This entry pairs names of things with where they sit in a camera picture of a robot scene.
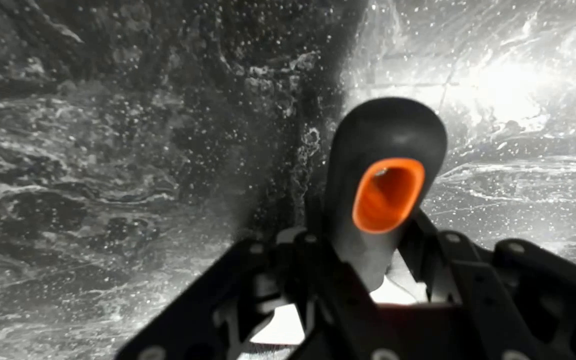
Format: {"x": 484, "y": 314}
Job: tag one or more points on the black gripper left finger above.
{"x": 328, "y": 293}

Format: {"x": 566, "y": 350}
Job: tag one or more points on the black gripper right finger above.
{"x": 520, "y": 300}

